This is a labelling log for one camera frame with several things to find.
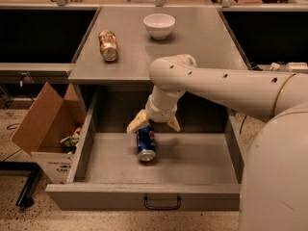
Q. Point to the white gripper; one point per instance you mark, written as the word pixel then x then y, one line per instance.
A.
pixel 159 113

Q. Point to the blue pepsi can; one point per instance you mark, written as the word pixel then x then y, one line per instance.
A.
pixel 146 144

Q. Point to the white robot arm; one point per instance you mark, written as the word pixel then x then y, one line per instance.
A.
pixel 274 191

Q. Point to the grey open drawer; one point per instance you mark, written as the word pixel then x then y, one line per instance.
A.
pixel 202 163

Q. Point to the gold crushed can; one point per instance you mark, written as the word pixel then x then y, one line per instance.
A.
pixel 108 45

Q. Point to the grey cabinet counter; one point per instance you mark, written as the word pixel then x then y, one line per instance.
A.
pixel 199 32

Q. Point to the trash in cardboard box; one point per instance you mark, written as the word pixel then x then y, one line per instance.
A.
pixel 69 144

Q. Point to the white ceramic bowl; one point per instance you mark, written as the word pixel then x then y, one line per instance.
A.
pixel 159 25

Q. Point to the brown cardboard box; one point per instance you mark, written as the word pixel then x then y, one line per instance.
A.
pixel 50 119

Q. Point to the black table leg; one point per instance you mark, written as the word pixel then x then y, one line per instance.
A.
pixel 25 199

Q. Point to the black drawer handle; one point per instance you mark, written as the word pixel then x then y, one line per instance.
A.
pixel 162 202

